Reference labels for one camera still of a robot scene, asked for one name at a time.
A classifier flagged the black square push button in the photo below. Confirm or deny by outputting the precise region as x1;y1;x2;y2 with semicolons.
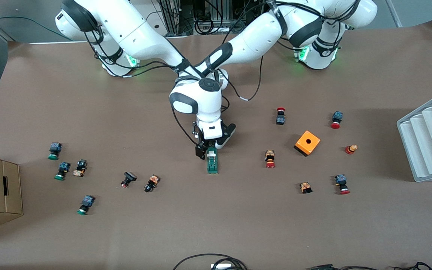
120;171;138;188

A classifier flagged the dark equipment rack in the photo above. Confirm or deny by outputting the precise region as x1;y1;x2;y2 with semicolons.
152;0;273;36

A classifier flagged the red mushroom button blue block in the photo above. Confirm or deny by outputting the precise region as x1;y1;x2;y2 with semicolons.
330;111;344;129
334;174;351;195

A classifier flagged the green mushroom push button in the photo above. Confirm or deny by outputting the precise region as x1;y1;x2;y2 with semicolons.
76;195;96;216
48;142;63;161
54;162;71;181

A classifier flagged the grey ridged tray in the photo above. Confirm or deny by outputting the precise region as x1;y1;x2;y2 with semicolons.
396;89;432;183

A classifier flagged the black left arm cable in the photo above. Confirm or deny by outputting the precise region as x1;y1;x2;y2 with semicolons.
222;54;265;102

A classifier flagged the black selector switch orange block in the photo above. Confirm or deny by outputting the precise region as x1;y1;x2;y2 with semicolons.
144;174;161;193
72;159;88;177

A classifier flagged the orange button enclosure box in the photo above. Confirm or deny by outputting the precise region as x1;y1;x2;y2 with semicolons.
294;130;321;157

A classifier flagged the black looped cable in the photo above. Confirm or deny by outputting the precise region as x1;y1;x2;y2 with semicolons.
172;253;248;270

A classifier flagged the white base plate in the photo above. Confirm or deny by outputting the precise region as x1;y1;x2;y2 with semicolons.
126;0;190;39

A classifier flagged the black cable with connector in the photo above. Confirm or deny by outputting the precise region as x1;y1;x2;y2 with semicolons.
306;264;370;270

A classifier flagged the thin black cable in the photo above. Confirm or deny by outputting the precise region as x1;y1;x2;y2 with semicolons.
394;261;432;270

